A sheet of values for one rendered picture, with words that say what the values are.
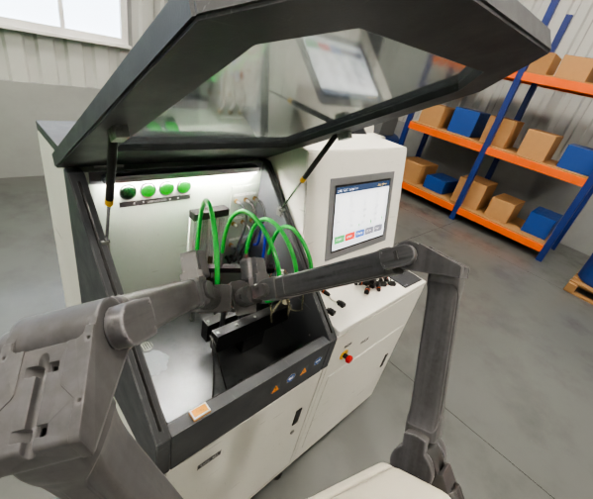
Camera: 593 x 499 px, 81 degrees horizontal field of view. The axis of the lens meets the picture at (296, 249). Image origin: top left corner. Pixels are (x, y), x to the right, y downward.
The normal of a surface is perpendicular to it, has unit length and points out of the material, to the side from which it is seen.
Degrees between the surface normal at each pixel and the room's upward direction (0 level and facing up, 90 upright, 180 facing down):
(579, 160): 90
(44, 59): 90
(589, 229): 90
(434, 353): 69
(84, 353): 31
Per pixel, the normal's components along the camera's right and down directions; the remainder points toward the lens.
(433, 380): -0.56, -0.07
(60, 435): -0.11, -0.57
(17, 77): 0.66, 0.49
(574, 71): -0.72, 0.22
